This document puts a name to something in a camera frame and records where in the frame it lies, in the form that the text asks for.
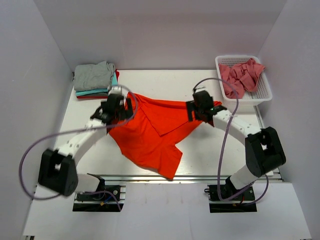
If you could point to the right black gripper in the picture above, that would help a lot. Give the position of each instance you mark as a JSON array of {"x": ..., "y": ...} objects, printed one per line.
[{"x": 191, "y": 106}]

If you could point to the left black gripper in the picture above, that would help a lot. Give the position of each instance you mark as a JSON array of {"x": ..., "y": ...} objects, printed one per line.
[{"x": 127, "y": 113}]

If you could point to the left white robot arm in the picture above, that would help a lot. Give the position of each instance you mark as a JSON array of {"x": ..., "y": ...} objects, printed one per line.
[{"x": 58, "y": 167}]

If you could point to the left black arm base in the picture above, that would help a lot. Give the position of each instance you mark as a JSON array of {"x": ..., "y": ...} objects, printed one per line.
[{"x": 108, "y": 198}]

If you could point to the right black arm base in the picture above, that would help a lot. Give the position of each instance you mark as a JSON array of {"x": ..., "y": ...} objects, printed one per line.
[{"x": 231, "y": 200}]

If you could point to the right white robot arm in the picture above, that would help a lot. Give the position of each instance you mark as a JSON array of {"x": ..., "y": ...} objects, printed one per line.
[{"x": 263, "y": 149}]

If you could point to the teal folded t-shirt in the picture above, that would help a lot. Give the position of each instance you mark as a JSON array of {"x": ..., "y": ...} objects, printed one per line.
[{"x": 100, "y": 92}]

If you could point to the red folded t-shirt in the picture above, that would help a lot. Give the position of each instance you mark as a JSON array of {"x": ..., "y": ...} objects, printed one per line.
[{"x": 117, "y": 74}]

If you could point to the grey folded t-shirt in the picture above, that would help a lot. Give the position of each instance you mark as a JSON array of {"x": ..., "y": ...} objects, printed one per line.
[{"x": 93, "y": 76}]

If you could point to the pink crumpled t-shirt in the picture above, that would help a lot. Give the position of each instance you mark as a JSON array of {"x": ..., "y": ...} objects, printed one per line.
[{"x": 242, "y": 77}]

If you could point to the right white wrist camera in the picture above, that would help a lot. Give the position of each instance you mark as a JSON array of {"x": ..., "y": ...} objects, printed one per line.
[{"x": 199, "y": 89}]

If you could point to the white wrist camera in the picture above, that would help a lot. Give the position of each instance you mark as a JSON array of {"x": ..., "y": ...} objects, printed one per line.
[
  {"x": 199, "y": 89},
  {"x": 115, "y": 90}
]

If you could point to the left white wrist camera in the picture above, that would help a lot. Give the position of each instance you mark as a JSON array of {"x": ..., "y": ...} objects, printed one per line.
[{"x": 115, "y": 90}]

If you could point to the aluminium table rail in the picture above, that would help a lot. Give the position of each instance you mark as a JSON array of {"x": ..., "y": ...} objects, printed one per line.
[{"x": 199, "y": 148}]

